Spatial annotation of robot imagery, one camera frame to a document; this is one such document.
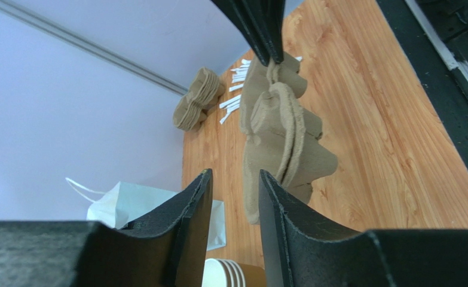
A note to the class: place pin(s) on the brown cardboard cup carrier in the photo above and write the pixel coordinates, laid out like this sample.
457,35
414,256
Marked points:
282,137

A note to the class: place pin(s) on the bundle of wrapped straws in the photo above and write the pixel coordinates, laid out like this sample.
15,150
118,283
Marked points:
233,91

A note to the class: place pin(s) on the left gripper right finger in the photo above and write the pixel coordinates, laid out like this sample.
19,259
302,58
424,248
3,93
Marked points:
301,247

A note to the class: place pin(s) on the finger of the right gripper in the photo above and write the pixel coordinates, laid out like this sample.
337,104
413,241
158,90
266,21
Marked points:
238,15
270,24

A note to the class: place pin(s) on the stack of paper cups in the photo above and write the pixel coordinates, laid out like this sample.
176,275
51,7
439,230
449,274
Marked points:
228,273

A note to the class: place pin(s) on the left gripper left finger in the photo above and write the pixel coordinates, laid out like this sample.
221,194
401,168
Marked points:
165,247

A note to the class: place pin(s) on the cardboard cup carrier stack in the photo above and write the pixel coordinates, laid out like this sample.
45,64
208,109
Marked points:
203,94

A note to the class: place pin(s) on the white paper bag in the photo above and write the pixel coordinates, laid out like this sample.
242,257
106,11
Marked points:
127,202

